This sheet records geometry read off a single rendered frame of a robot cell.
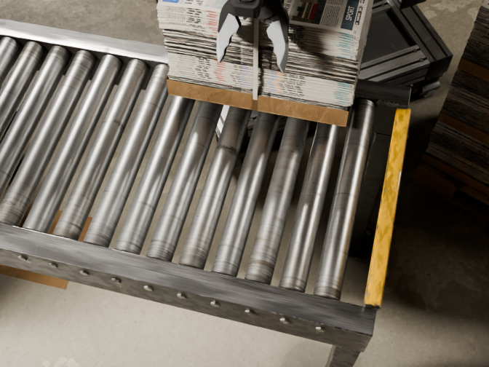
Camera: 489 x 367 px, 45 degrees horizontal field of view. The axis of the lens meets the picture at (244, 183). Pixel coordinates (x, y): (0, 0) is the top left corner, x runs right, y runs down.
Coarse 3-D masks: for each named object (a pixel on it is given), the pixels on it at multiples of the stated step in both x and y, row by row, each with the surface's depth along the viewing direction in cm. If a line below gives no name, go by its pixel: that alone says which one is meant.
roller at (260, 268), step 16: (288, 128) 124; (304, 128) 125; (288, 144) 122; (304, 144) 124; (288, 160) 120; (272, 176) 120; (288, 176) 119; (272, 192) 117; (288, 192) 118; (272, 208) 115; (288, 208) 117; (272, 224) 114; (256, 240) 113; (272, 240) 112; (256, 256) 111; (272, 256) 111; (256, 272) 109; (272, 272) 111
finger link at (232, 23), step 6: (228, 18) 101; (234, 18) 100; (228, 24) 101; (234, 24) 101; (240, 24) 102; (222, 30) 102; (228, 30) 102; (234, 30) 101; (222, 36) 102; (228, 36) 102; (222, 42) 103; (228, 42) 103; (222, 48) 103; (222, 54) 104
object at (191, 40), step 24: (168, 0) 108; (192, 0) 108; (216, 0) 108; (168, 24) 111; (192, 24) 109; (216, 24) 108; (168, 48) 116; (192, 48) 114; (216, 48) 112; (240, 48) 111; (192, 72) 119; (216, 72) 117; (240, 72) 116
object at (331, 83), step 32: (288, 0) 108; (320, 0) 108; (352, 0) 108; (288, 32) 105; (320, 32) 103; (352, 32) 102; (288, 64) 111; (320, 64) 109; (352, 64) 107; (288, 96) 117; (320, 96) 115; (352, 96) 113
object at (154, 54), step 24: (0, 24) 142; (24, 24) 142; (48, 48) 140; (72, 48) 138; (96, 48) 137; (120, 48) 137; (144, 48) 136; (120, 72) 142; (360, 96) 127; (384, 96) 127; (408, 96) 126; (384, 120) 132
